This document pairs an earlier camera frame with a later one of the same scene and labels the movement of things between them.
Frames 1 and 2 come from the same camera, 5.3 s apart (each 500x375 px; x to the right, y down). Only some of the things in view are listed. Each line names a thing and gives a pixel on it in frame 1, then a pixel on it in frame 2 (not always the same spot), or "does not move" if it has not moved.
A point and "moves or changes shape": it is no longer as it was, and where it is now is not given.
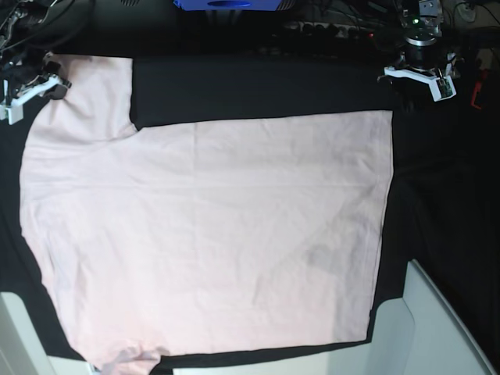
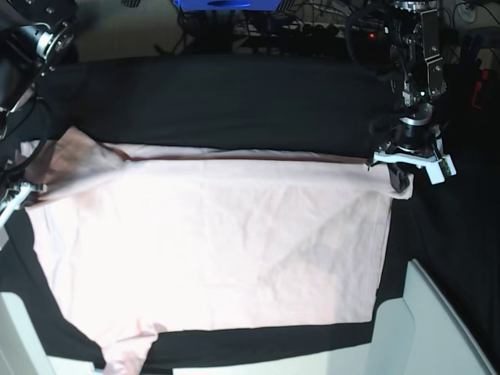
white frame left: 23,351 does not move
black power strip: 329,30 does not move
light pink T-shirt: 203,237 moves or changes shape
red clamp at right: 477,87 does not move
